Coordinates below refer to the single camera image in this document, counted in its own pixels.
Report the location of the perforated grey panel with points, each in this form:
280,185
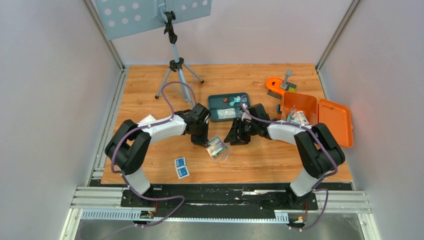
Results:
121,18

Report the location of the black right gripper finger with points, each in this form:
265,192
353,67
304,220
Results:
234,132
240,139

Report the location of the grey tripod stand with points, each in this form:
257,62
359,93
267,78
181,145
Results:
176,65

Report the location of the clear bag cotton swabs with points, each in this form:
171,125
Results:
285,114

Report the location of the teal sachet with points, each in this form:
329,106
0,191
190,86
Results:
235,101

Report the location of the teal header tape bag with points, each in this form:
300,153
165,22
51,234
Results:
291,116

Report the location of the orange ring toy stand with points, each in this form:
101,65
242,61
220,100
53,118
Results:
276,87

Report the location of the blue alcohol pad pair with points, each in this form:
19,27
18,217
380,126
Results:
181,168

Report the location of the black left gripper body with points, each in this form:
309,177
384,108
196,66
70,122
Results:
202,128

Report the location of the white teal gauze packet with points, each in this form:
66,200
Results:
301,118

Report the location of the clear bag teal gauze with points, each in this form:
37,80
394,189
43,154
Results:
228,113

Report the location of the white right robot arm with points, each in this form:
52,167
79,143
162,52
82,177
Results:
319,152

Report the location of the teal divided tray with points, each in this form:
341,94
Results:
215,102

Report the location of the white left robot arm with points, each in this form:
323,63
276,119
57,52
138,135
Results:
128,147

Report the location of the clear bag bandage pack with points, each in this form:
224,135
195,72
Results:
218,150

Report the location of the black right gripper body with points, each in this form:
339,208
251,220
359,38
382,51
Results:
246,128

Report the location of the orange medicine box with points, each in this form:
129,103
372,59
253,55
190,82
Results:
337,117

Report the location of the clear bag white cotton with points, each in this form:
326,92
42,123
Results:
148,119

